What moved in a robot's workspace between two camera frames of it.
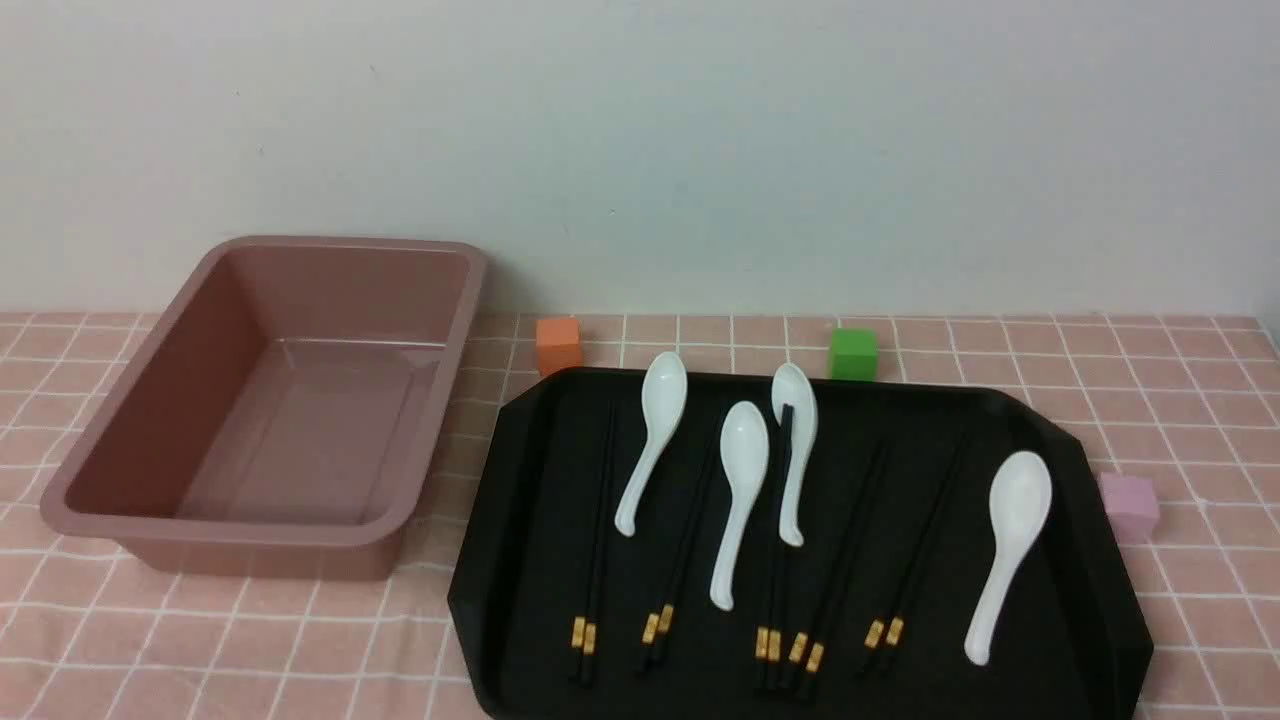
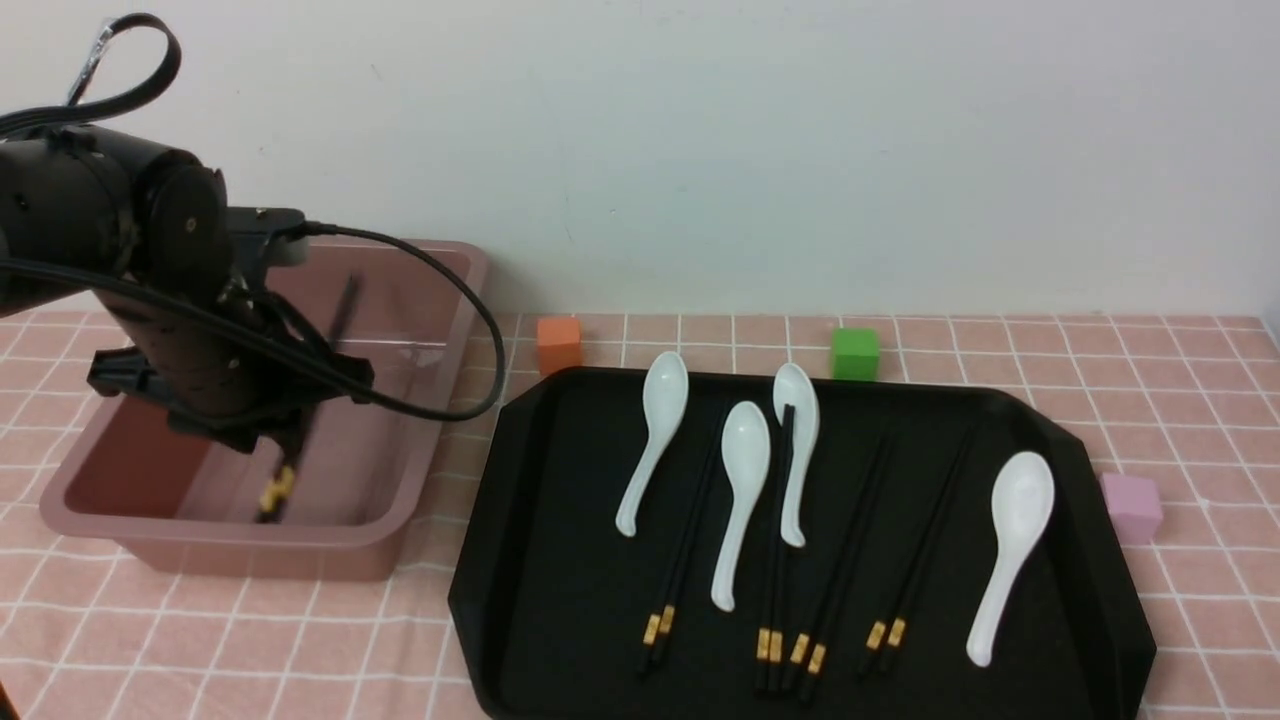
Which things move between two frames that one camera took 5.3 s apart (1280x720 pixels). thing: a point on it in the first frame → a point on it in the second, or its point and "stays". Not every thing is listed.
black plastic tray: [747, 544] stays
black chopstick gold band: [783, 549] stays
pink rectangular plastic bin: [278, 415] stays
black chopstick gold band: [591, 563] → [282, 476]
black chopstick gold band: [658, 622] stays
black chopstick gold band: [590, 627] → [284, 477]
